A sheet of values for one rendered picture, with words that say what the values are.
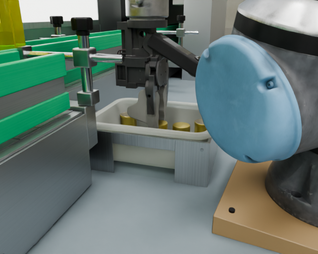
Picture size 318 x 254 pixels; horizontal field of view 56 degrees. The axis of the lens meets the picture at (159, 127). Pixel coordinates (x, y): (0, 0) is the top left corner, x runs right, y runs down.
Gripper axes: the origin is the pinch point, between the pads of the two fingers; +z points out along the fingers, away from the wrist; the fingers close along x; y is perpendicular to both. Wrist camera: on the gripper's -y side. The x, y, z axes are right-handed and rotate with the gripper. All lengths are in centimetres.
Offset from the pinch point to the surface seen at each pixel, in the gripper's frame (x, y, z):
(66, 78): 3.1, 17.9, -9.2
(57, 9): -20.8, 34.7, -22.3
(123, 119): -1.4, 8.3, -0.2
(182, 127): 1.3, -5.1, -0.9
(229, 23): -229, 7, -14
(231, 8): -229, 6, -26
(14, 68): 26.4, 8.0, -15.4
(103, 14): -53, 38, -21
